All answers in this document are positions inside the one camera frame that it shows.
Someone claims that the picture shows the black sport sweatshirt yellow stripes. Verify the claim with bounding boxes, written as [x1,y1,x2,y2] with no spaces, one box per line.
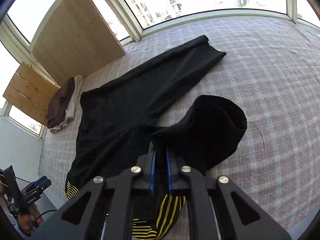
[64,35,249,240]

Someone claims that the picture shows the person's left hand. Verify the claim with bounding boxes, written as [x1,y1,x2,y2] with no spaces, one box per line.
[18,204,44,234]

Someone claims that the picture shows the folded cream knit garment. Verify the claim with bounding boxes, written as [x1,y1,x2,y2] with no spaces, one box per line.
[49,75,83,134]

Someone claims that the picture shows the folded dark brown garment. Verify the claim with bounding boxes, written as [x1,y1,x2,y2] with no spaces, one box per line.
[46,77,75,128]

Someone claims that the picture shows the knotty pine plank board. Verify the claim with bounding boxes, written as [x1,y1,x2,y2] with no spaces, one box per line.
[3,62,59,126]

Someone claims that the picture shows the pink plaid table cloth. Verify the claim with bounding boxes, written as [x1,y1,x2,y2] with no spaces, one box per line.
[39,16,319,239]

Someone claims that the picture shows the large light wooden board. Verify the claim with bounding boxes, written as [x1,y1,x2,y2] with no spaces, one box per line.
[31,0,125,86]

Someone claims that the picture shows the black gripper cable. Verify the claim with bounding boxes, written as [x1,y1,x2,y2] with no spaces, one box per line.
[3,175,58,233]

